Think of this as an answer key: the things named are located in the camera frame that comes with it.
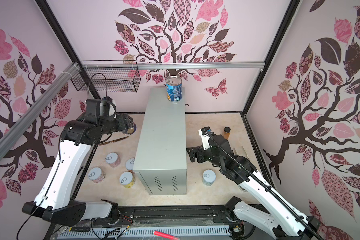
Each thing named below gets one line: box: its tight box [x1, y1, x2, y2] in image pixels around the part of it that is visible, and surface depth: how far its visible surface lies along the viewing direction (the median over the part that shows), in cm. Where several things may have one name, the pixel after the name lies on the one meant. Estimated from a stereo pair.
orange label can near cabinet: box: [125, 158, 135, 174], surface depth 89 cm
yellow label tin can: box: [119, 171, 136, 189], surface depth 83 cm
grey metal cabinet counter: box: [132, 87, 187, 196], surface depth 66 cm
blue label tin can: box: [165, 75, 183, 102], surface depth 75 cm
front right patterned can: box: [202, 169, 216, 186], surface depth 83 cm
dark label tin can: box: [127, 122, 137, 135], surface depth 72 cm
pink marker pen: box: [153, 230, 180, 240], surface depth 70 cm
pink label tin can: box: [105, 152, 121, 168], surface depth 91 cm
